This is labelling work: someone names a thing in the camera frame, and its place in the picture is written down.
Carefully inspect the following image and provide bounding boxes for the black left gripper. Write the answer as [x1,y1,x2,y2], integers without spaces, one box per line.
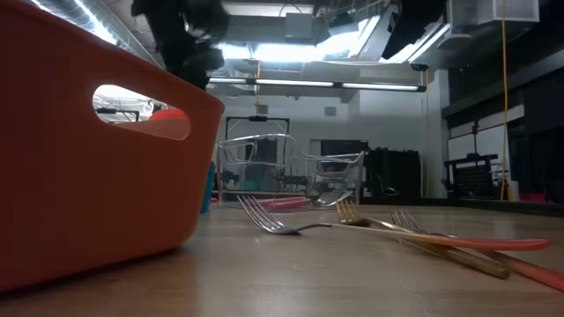
[160,41,226,91]

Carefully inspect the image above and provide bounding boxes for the orange-handled steel fork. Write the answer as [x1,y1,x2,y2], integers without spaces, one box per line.
[388,209,564,295]
[235,195,552,253]

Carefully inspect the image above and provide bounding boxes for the gold fork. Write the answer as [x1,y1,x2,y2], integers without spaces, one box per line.
[335,199,511,280]

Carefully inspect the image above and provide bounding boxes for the long ceiling light bar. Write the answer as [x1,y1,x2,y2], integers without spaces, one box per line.
[206,76,427,93]

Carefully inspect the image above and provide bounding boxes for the grey ceiling unit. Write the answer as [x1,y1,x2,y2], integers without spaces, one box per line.
[284,11,319,45]

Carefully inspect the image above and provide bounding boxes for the teal plastic bin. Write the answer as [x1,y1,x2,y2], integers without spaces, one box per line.
[200,160,218,216]

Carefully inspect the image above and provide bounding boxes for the clear plastic bin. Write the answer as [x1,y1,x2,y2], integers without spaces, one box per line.
[214,133,367,209]

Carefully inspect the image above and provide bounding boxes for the orange plastic bin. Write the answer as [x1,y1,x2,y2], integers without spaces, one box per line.
[0,0,226,295]

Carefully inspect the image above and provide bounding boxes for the black cabinet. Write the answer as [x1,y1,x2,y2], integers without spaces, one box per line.
[364,148,423,198]

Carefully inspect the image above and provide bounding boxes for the white ceiling dome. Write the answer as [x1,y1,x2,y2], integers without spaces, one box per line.
[437,33,473,50]

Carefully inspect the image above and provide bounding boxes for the black pegboard cart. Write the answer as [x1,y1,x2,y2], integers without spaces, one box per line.
[442,152,503,200]

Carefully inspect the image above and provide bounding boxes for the whiteboard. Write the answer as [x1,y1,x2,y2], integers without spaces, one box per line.
[447,124,513,188]

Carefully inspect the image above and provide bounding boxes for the white ceiling box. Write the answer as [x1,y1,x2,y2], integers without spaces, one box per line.
[449,0,541,24]

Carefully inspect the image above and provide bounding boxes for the black gantry frame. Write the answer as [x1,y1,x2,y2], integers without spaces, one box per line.
[225,114,291,142]

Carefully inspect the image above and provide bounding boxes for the black wall screen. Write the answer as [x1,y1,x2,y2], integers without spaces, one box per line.
[320,139,369,156]

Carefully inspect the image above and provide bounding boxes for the thin yellow hanging cable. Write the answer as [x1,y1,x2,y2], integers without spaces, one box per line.
[423,70,429,199]

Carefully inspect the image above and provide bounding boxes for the yellow extension cable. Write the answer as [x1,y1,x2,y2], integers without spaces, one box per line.
[499,0,511,202]

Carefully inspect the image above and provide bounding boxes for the black aluminium table frame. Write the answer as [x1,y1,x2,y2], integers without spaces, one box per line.
[211,193,564,217]

